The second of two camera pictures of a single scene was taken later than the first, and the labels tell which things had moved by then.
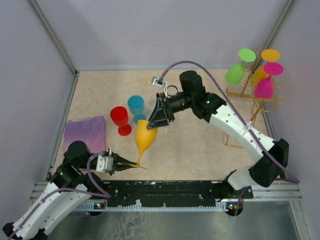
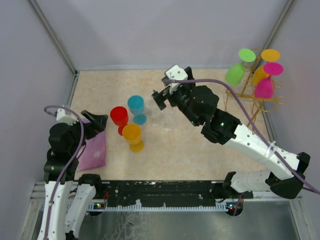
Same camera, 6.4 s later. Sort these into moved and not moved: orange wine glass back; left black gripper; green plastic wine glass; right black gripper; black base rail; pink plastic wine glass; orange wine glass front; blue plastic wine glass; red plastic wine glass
Moved: orange wine glass front; left black gripper; right black gripper
Not moved: red plastic wine glass; green plastic wine glass; blue plastic wine glass; pink plastic wine glass; orange wine glass back; black base rail
